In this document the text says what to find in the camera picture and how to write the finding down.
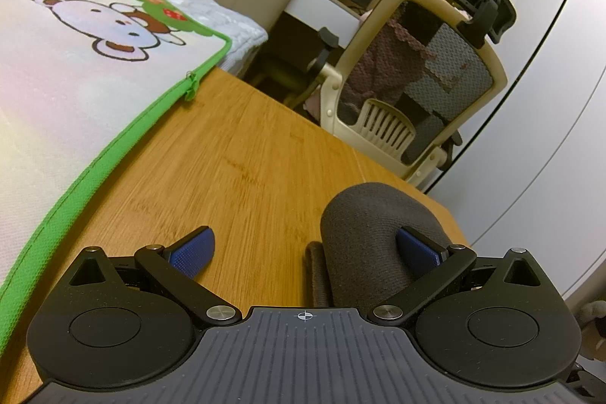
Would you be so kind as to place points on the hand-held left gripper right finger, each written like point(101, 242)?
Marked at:
point(419, 253)

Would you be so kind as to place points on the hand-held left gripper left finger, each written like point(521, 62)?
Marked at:
point(194, 248)

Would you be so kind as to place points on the dark grey pants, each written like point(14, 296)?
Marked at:
point(360, 219)

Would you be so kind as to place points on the cartoon printed green-edged mat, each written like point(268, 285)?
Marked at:
point(71, 101)

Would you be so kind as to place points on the beige mesh office chair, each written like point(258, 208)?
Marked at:
point(473, 68)

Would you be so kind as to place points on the pink garment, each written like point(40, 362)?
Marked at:
point(383, 58)

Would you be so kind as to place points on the white quilted bed cover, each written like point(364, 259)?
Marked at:
point(227, 25)

